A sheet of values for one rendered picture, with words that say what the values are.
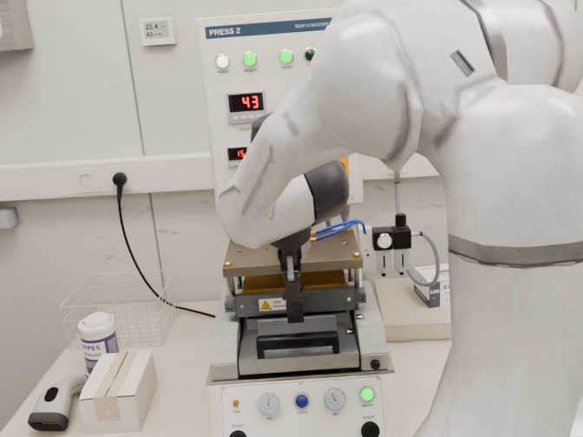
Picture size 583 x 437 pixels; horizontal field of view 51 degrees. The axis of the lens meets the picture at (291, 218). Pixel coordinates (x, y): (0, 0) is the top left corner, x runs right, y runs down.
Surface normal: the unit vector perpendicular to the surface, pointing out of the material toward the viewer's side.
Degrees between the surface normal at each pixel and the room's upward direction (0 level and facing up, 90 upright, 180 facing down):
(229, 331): 0
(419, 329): 90
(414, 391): 0
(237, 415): 65
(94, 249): 90
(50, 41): 90
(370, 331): 41
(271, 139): 88
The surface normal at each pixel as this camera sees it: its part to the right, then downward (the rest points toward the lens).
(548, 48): 0.39, 0.29
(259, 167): -0.79, 0.33
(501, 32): 0.22, -0.27
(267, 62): 0.01, 0.31
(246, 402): -0.02, -0.12
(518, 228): -0.35, 0.20
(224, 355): -0.05, -0.52
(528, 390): -0.14, 0.13
